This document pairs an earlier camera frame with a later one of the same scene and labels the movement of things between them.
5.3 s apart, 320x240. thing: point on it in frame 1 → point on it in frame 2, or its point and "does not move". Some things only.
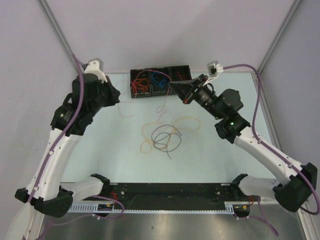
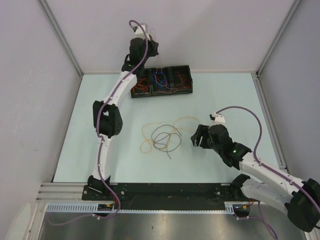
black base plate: x=172 y=194 does not move
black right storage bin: x=180 y=73 does not move
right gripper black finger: x=191 y=81 → x=195 y=138
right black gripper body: x=203 y=97 → x=206 y=139
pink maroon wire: x=168 y=91 → x=166 y=87
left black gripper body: x=106 y=97 → x=151 y=51
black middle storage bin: x=160 y=78 does not move
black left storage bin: x=140 y=80 does not move
